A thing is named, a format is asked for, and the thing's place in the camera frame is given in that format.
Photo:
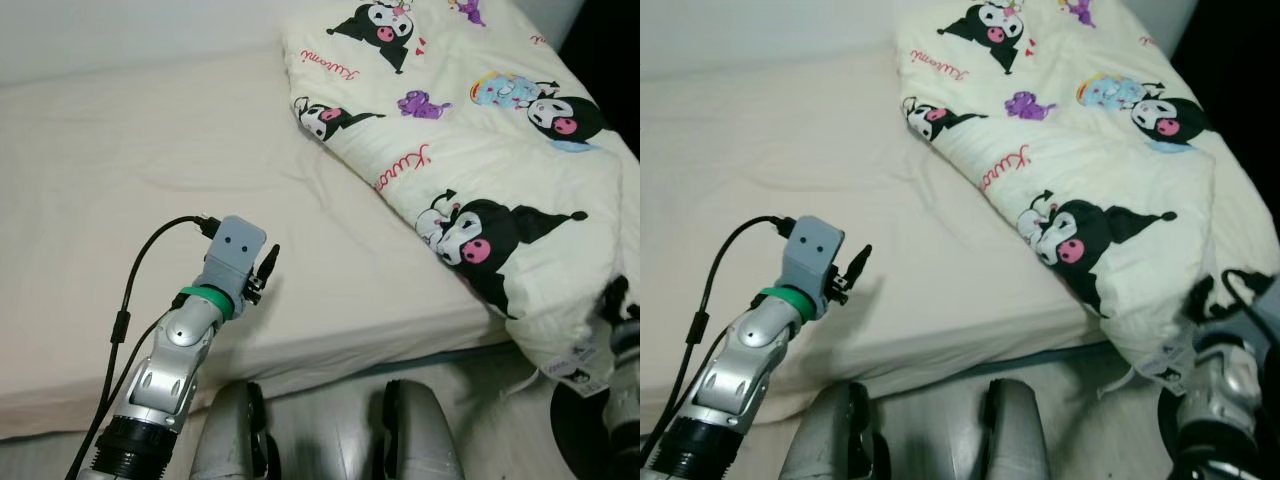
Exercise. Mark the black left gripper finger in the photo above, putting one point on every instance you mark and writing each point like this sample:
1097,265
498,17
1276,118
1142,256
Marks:
860,263
270,262

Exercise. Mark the cream cartoon print blanket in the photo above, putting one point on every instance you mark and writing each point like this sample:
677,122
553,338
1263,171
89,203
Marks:
1080,160
470,160

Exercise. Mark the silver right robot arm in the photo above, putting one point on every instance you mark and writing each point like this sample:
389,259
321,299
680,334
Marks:
1230,385
625,390

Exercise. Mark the mattress with cream sheet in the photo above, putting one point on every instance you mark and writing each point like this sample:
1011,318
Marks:
780,150
150,150

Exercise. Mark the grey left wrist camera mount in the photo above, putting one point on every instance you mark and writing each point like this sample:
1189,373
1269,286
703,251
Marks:
812,262
232,255

